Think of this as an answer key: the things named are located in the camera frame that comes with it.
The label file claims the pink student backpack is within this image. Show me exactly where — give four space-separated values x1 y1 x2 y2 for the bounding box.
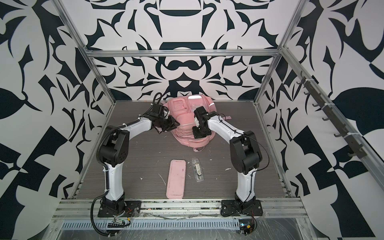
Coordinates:
164 95 235 152

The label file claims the pink pencil case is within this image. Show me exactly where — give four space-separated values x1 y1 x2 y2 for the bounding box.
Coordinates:
166 160 187 200

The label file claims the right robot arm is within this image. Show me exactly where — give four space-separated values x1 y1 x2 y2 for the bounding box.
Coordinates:
193 107 263 217

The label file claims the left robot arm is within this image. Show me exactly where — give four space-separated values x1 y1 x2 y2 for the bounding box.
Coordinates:
96 104 180 211

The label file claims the clear plastic eraser case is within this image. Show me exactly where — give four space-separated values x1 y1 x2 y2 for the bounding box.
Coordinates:
191 158 204 183

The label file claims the left circuit board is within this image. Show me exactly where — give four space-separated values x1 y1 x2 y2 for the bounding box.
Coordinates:
107 218 131 229

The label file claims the circuit board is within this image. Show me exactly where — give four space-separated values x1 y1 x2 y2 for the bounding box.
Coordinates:
239 218 258 235
107 218 131 229

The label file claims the right circuit board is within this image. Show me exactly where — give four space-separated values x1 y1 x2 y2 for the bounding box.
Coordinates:
239 218 258 235

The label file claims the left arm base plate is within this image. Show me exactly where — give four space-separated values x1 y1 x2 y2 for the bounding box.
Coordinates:
97 200 142 218

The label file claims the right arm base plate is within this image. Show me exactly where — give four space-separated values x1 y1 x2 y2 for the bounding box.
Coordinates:
220 199 264 217

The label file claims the left base black cable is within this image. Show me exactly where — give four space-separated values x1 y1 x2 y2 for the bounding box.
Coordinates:
90 191 121 238

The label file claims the wall hook rail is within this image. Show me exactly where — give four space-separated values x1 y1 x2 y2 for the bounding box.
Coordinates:
298 76 368 159

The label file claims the aluminium frame rail front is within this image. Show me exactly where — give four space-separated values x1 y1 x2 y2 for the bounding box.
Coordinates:
53 198 308 220

